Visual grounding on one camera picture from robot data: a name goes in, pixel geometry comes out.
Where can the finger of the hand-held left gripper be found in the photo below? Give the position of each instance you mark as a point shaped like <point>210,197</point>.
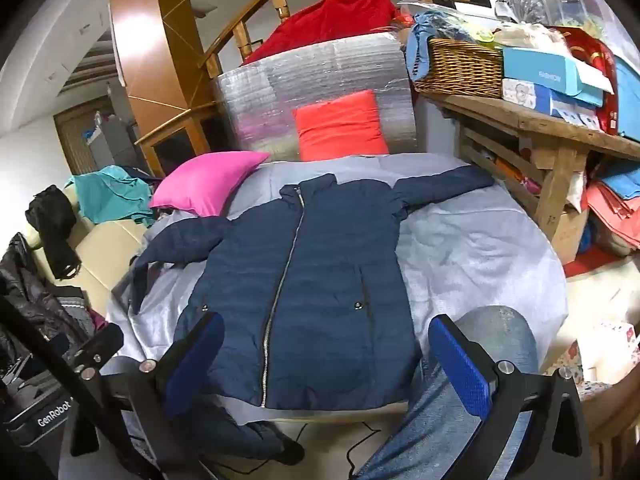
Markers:
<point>102,342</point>

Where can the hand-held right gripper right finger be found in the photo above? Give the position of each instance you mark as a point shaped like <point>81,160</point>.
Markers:
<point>460,365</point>

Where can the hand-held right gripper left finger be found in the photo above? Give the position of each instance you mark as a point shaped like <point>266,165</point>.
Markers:
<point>195,360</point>

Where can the navy puffer jacket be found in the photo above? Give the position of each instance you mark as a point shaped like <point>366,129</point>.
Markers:
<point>320,270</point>

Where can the person's leg in jeans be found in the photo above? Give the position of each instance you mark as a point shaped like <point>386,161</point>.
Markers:
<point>440,430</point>

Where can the shiny black jacket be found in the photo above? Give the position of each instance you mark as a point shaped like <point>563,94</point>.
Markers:
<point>30,290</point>

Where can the beige sofa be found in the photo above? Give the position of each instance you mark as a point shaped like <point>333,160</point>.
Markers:
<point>107,250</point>

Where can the dark puffer garment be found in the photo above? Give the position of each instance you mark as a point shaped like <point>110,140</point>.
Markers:
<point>265,442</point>

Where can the grey bed sheet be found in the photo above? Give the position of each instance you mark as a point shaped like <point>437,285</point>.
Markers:
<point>475,250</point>

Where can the black garment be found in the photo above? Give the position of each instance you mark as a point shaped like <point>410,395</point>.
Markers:
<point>50,225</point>

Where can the teal cloth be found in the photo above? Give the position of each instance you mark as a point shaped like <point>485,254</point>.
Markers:
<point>107,195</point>

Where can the floral printed box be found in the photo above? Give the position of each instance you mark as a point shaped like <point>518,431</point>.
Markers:
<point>607,345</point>

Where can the cardboard box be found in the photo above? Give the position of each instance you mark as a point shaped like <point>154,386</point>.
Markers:
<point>570,235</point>

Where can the pink pillow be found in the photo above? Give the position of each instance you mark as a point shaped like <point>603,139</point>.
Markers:
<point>205,182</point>

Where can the stack of coral cloths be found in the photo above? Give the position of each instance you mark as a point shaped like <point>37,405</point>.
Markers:
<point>610,210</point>

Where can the wooden table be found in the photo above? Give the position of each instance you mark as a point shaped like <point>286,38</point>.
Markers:
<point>530,125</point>

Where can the red-orange pillow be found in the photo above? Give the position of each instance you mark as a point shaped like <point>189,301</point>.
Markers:
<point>340,125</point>

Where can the wicker basket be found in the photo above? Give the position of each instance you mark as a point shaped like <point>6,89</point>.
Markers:
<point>460,67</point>

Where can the blue and white box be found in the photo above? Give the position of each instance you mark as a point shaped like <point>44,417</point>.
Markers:
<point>545,72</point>

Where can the silver foil wrapped bundle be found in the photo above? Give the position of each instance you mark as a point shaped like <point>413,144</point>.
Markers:
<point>310,75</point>

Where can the wooden pillar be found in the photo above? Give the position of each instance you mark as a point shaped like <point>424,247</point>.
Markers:
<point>155,35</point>

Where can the blue cloth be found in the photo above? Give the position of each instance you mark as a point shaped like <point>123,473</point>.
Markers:
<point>417,50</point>

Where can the red gift packaging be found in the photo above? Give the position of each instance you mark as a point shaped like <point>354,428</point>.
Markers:
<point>595,55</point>

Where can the red cloth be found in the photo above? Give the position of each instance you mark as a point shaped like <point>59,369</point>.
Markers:
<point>330,15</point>

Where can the wall air conditioner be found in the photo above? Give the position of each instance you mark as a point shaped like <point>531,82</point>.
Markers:
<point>90,65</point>

